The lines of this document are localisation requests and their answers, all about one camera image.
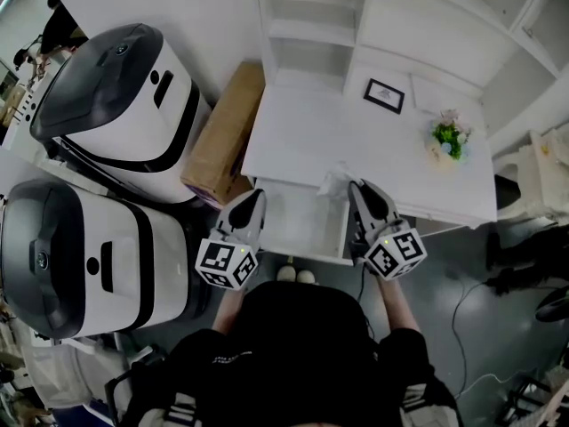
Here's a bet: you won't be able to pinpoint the person's left forearm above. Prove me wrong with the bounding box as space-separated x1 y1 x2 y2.
212 282 246 334

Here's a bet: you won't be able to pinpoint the white drawer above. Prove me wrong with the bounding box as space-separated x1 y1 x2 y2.
255 176 355 266

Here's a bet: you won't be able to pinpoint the white plastic container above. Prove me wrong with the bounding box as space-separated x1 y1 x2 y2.
21 335 134 417

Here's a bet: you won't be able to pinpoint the white ornate chair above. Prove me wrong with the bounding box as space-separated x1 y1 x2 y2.
493 126 569 222

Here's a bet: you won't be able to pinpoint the long black cable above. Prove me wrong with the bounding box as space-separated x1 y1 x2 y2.
450 280 490 400

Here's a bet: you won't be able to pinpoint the thin black cable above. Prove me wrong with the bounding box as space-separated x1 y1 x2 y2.
354 263 373 305

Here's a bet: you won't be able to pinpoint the brown cardboard box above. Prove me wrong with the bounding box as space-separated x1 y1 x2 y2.
180 60 267 208

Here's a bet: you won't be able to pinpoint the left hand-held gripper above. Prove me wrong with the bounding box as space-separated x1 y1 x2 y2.
195 188 268 292

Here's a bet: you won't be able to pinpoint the white cable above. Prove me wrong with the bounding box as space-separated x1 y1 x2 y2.
461 372 513 396

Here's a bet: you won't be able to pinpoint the person's black shirt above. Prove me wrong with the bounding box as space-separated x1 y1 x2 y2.
119 280 459 427

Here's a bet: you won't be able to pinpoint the white shelf unit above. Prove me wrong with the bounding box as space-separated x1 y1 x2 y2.
255 0 569 144

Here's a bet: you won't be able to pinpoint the person's white striped trousers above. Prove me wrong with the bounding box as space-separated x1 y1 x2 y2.
141 383 459 427

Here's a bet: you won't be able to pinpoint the black chair frame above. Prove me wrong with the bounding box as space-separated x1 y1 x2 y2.
104 362 166 427

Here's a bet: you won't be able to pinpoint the person's right forearm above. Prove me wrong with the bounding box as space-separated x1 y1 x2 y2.
377 276 421 334

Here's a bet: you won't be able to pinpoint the white and grey robot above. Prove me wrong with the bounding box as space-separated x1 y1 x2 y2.
0 178 210 340
29 22 212 204

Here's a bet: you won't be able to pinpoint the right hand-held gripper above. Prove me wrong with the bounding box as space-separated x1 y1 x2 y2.
348 178 429 283

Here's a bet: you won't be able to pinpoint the small potted flower plant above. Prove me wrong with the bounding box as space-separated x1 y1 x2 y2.
425 108 475 166

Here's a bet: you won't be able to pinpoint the black picture frame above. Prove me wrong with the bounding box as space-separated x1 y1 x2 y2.
363 77 406 116

